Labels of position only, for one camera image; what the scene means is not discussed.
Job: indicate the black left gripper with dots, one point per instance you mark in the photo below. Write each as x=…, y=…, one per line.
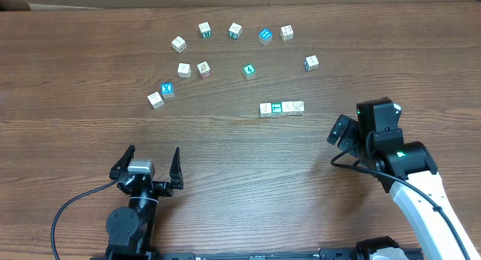
x=165, y=187

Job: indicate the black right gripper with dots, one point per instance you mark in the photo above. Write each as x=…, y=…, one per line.
x=350, y=137

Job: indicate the wooden cube letter I side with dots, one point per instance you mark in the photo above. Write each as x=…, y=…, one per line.
x=298, y=108

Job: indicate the wooden cube ice cream drawing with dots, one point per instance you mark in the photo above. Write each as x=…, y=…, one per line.
x=287, y=108

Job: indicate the green number seven cube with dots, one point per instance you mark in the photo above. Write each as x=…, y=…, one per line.
x=276, y=109

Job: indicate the wooden cube with hook drawing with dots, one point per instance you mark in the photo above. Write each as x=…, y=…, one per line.
x=265, y=110

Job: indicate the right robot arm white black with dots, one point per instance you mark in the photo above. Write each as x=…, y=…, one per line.
x=410, y=175

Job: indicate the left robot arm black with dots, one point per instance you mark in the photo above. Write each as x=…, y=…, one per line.
x=130, y=228

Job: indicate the wooden cube fish drawing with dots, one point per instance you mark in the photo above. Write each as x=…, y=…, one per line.
x=155, y=100

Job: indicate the blue letter X cube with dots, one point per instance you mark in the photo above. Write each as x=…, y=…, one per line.
x=167, y=90

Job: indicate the wooden cube blue X side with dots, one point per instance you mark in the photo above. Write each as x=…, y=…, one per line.
x=311, y=63

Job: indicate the wooden cube globe drawing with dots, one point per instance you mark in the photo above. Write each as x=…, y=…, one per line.
x=184, y=70

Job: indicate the wooden cube red Y side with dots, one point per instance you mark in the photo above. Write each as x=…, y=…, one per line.
x=204, y=69

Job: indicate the wooden cube yellow side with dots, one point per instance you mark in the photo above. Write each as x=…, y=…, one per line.
x=286, y=33

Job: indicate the green number four cube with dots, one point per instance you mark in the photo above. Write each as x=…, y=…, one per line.
x=249, y=71

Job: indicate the plain wooden cube far left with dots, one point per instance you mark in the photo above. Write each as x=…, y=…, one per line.
x=178, y=44

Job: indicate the blue top wooden cube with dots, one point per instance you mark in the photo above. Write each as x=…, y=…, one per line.
x=265, y=37

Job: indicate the wooden cube green letter side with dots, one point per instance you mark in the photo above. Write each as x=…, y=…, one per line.
x=205, y=30

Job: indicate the wooden cube green J side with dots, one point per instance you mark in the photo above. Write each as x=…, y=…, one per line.
x=235, y=31

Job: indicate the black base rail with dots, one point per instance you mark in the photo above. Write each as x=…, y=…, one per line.
x=320, y=254

